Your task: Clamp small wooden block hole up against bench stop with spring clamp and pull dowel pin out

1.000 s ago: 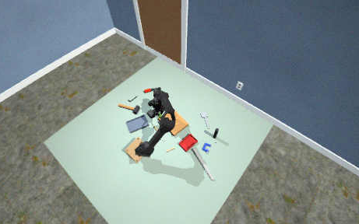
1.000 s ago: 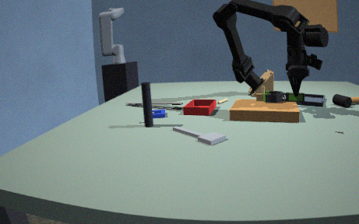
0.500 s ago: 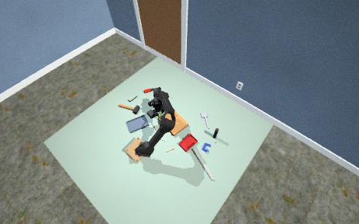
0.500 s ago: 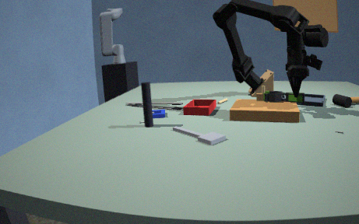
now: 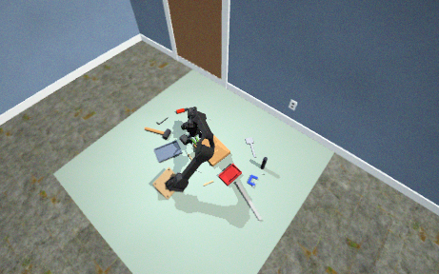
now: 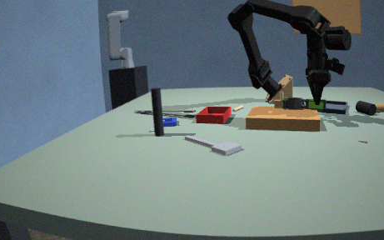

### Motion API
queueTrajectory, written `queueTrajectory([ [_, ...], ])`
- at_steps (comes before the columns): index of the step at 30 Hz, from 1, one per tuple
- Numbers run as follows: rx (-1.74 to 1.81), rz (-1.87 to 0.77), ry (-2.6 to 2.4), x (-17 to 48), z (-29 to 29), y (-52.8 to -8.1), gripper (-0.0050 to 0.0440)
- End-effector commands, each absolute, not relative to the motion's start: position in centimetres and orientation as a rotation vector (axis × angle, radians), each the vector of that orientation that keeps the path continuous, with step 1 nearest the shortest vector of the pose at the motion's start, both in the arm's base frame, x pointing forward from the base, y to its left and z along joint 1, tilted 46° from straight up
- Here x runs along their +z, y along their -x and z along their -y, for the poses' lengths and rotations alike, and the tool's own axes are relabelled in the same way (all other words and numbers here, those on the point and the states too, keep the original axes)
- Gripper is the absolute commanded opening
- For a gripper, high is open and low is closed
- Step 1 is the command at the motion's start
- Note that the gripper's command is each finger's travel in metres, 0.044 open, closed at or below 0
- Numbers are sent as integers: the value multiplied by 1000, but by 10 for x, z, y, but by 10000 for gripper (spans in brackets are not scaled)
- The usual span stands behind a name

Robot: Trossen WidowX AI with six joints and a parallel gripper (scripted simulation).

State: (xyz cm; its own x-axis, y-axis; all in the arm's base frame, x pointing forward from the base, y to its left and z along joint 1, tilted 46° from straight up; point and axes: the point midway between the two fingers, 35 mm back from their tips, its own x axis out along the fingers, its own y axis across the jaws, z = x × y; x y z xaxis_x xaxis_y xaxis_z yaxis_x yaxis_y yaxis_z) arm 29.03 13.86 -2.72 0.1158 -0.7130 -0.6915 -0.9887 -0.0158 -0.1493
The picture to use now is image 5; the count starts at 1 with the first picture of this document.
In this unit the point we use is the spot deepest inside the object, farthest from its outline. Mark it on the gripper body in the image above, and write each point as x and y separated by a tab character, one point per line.
186	139

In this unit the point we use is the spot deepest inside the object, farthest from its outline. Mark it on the black mallet with wooden handle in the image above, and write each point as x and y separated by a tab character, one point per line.
166	133

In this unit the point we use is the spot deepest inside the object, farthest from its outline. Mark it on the black cylinder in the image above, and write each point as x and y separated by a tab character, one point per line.
264	163

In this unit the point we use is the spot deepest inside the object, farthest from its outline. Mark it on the red shallow tray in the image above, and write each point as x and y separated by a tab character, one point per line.
230	174

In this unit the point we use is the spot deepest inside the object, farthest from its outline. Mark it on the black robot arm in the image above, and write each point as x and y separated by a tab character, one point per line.
202	153

